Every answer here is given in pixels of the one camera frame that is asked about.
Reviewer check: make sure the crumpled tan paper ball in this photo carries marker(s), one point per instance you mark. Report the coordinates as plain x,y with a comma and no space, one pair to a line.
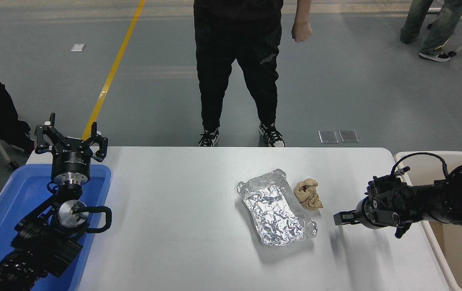
308,196

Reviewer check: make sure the person's forearm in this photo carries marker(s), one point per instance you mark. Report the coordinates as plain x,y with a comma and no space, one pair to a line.
303,10

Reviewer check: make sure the white paper scrap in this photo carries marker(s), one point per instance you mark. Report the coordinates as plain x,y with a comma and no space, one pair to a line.
77,47

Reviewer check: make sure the person by wheeled chair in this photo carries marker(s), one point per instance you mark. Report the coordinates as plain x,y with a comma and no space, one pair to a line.
437,28

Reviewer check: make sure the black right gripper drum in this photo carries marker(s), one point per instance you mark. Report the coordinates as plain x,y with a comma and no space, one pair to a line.
361,214

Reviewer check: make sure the silver foil tray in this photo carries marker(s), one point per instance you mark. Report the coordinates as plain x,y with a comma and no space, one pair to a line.
275,210

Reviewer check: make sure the person standing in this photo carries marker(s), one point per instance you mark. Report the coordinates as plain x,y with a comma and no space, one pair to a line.
235,48

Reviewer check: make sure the blue plastic tray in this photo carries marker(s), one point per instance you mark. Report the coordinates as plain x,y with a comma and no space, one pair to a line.
4,210

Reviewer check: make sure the large pale plastic bin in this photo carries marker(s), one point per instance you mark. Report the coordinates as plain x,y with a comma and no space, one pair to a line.
461,250

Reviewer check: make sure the clear floor plate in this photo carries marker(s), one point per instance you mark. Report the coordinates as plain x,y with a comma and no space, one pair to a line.
328,137
348,136

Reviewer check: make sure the person's hand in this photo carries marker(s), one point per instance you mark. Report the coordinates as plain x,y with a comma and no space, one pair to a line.
301,32

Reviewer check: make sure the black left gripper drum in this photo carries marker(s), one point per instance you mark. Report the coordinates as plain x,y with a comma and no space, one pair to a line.
71,161

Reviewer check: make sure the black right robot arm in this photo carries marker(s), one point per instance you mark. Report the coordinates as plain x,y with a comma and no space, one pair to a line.
457,198

